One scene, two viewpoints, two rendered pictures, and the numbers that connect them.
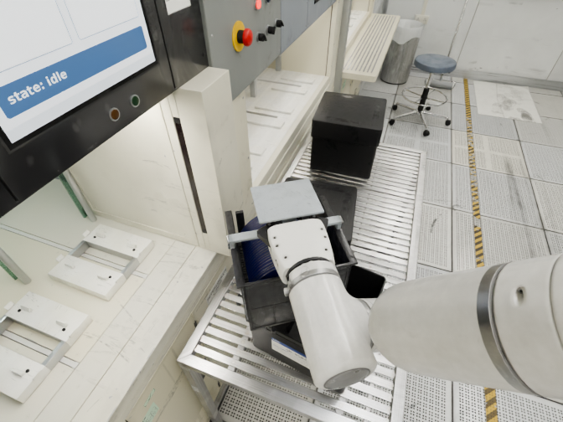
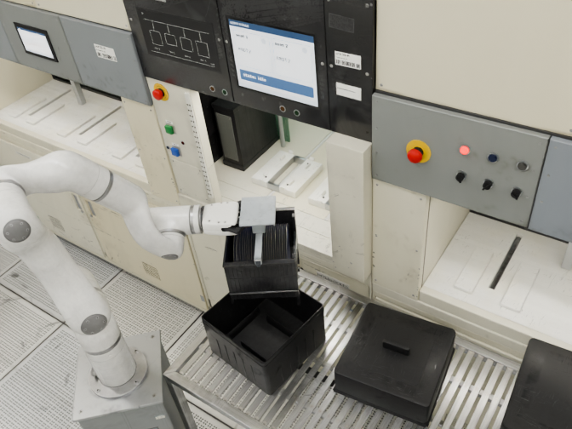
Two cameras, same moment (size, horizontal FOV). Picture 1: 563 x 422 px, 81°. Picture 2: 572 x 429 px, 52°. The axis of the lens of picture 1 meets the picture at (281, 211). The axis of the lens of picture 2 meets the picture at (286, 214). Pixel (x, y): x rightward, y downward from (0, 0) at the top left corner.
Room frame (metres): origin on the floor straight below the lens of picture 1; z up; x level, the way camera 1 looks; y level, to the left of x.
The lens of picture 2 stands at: (0.93, -1.17, 2.36)
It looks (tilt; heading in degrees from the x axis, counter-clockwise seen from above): 42 degrees down; 109
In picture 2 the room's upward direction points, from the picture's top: 7 degrees counter-clockwise
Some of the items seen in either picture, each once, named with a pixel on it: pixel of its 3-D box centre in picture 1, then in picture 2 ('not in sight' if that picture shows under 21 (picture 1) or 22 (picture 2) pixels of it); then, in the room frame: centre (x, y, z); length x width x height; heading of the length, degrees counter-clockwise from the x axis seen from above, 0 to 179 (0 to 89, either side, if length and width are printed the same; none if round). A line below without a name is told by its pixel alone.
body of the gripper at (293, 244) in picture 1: (302, 251); (219, 218); (0.35, -0.03, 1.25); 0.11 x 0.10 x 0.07; 13
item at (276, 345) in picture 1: (317, 311); (265, 328); (0.45, -0.10, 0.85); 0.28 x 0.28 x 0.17; 62
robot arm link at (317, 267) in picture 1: (311, 282); (197, 219); (0.29, -0.05, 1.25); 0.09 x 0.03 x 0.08; 103
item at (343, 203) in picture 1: (314, 212); (395, 357); (0.87, -0.12, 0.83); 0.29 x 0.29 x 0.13; 77
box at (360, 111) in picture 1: (347, 134); (565, 426); (1.31, -0.30, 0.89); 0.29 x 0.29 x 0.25; 74
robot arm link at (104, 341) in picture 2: not in sight; (84, 306); (-0.02, -0.27, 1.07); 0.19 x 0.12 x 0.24; 137
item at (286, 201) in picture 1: (286, 253); (262, 249); (0.45, -0.01, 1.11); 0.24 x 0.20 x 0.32; 103
